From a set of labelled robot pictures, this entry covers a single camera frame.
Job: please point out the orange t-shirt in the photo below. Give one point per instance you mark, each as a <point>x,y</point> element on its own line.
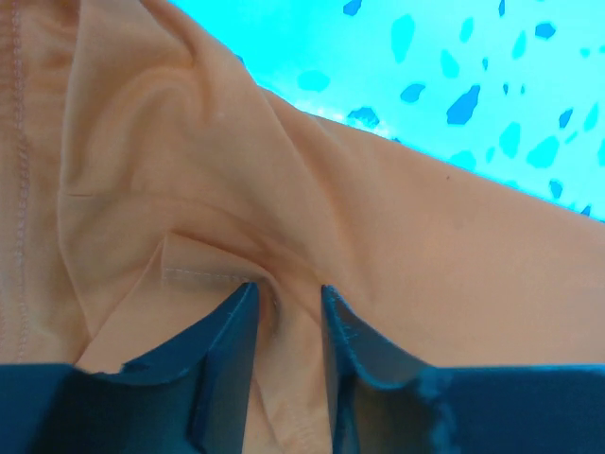
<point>145,177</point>

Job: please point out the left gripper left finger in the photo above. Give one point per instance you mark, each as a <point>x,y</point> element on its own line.
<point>187,395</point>

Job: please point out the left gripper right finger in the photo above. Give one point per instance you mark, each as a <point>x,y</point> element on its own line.
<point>381,399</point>

